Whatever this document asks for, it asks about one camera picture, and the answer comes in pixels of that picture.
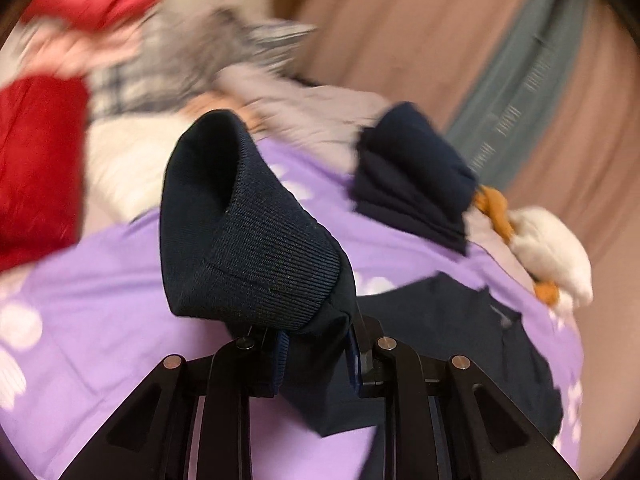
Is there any peach cloth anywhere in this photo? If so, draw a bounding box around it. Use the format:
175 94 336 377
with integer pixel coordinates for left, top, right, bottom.
187 91 266 133

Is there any purple floral bedsheet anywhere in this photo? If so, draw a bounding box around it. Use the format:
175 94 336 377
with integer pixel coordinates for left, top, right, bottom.
0 137 587 480

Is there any folded navy knit sweater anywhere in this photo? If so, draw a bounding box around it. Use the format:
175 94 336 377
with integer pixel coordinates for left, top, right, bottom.
376 102 479 201

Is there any white cloth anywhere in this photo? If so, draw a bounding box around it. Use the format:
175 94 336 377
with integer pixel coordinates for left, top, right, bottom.
84 109 203 223

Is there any teal printed cloth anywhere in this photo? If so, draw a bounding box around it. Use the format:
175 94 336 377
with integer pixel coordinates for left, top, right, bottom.
444 0 597 192

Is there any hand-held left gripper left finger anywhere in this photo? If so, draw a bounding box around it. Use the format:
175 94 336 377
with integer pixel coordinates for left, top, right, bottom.
59 331 292 480

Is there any grey plaid pillow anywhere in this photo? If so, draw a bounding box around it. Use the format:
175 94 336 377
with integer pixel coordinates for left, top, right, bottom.
89 9 316 122

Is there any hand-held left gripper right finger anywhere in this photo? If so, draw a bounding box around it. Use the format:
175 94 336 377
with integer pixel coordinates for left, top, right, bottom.
349 316 582 480

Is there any beige quilt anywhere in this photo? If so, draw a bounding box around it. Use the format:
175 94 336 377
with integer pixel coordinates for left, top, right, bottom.
215 65 393 153

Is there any white and orange plush toy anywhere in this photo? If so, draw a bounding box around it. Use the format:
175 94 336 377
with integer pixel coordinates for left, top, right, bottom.
471 185 595 317

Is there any navy jacket with ribbed cuffs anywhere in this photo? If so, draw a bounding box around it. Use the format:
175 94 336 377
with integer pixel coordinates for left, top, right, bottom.
160 109 563 480

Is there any folded navy garment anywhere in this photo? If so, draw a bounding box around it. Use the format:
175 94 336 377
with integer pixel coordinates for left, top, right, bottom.
351 130 472 257

